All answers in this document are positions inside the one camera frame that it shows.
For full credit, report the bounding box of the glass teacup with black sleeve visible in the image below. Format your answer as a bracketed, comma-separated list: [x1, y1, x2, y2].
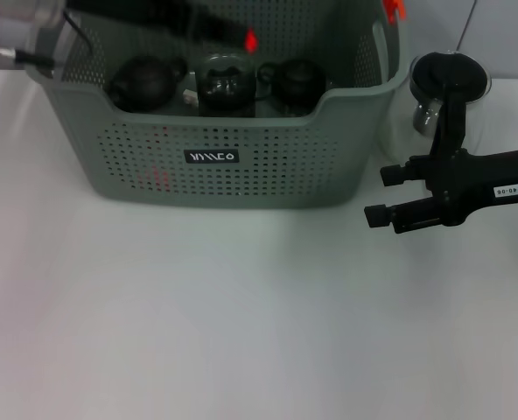
[256, 56, 335, 118]
[196, 52, 259, 95]
[199, 87, 259, 118]

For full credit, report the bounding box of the glass teapot with black handle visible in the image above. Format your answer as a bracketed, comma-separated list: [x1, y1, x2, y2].
[379, 50, 493, 161]

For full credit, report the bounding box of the black clay teapot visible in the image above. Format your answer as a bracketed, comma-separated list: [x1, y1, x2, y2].
[108, 52, 189, 111]

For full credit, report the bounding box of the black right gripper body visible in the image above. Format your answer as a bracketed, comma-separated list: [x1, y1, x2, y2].
[426, 146, 518, 229]

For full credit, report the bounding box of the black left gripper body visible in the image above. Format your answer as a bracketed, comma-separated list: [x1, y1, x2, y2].
[66, 0, 199, 37]

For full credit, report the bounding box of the grey left gripper cable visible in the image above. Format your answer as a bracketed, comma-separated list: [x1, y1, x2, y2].
[16, 8, 95, 80]

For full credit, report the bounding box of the orange bin latch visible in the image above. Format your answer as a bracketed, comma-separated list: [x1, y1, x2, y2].
[381, 0, 407, 22]

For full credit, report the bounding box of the grey-green perforated storage bin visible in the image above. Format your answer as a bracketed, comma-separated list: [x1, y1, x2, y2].
[24, 0, 411, 209]

